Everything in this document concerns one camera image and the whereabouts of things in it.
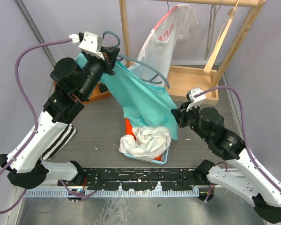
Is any light blue plastic basket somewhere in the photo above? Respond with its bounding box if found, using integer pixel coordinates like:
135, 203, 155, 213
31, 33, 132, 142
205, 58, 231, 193
124, 149, 169, 165

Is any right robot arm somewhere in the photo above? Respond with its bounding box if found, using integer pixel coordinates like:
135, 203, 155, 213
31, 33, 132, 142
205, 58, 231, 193
171, 103, 281, 224

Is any wooden compartment tray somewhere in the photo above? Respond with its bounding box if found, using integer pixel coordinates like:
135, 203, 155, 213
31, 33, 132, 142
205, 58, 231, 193
49, 81, 111, 105

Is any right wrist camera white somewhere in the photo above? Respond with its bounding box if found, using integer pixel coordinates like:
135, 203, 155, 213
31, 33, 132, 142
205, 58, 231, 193
186, 88, 206, 112

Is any aluminium frame rail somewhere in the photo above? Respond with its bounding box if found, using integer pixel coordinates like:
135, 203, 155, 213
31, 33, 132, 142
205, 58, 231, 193
14, 167, 269, 198

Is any black white striped cloth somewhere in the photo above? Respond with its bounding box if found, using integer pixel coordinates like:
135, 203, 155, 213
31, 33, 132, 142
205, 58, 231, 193
41, 124, 77, 160

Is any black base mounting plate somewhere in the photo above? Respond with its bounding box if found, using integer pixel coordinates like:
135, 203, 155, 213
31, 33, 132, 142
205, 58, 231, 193
57, 166, 225, 191

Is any dark rolled sock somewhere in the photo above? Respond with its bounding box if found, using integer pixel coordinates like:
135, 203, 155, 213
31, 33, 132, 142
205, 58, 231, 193
99, 83, 109, 93

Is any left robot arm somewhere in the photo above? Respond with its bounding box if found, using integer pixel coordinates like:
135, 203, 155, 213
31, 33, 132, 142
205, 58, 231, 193
0, 46, 120, 189

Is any wooden clothes rack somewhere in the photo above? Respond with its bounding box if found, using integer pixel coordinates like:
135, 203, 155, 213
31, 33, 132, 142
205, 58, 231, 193
118, 0, 266, 105

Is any grey blue hanger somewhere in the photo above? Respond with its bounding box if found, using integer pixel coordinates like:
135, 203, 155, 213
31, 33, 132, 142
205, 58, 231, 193
102, 30, 170, 89

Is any beige wooden hanger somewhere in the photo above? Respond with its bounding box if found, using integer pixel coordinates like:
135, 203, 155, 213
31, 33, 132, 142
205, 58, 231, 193
204, 0, 239, 74

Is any orange t shirt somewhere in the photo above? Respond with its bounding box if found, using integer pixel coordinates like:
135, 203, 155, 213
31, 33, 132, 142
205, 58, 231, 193
125, 118, 163, 162

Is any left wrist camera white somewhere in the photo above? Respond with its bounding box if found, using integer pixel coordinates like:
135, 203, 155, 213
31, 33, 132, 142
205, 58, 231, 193
78, 31, 104, 60

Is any teal t shirt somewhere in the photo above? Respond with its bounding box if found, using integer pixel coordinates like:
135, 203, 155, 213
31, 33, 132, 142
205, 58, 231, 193
75, 52, 180, 141

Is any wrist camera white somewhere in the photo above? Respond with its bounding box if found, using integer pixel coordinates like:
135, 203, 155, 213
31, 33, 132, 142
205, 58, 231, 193
78, 31, 104, 60
186, 88, 206, 112

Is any grey metal hanger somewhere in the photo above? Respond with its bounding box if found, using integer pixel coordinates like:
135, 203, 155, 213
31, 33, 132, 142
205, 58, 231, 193
204, 5, 221, 60

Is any white t shirt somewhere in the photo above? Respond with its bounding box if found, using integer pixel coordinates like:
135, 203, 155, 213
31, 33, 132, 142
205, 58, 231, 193
119, 126, 171, 159

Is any pink hanger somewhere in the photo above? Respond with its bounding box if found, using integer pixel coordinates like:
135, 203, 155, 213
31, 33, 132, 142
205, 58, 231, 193
153, 2, 178, 31

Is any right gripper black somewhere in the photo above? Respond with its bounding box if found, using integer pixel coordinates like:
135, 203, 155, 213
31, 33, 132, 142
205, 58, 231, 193
171, 100, 211, 142

